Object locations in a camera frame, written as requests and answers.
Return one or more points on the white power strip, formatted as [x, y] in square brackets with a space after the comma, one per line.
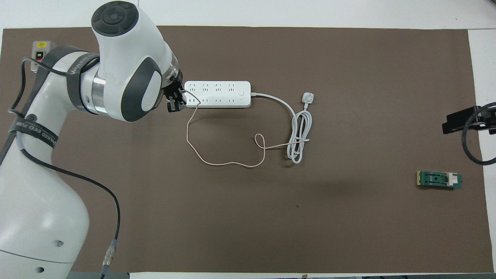
[221, 94]

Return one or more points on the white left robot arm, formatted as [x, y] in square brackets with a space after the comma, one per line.
[124, 54]

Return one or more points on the grey on-off switch box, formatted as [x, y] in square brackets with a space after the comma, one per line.
[38, 52]

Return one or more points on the brown table mat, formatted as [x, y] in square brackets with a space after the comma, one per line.
[310, 217]

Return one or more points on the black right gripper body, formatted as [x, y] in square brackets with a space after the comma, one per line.
[489, 120]

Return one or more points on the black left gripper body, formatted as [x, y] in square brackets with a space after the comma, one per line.
[174, 89]

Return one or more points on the green knife switch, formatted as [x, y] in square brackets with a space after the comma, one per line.
[438, 180]

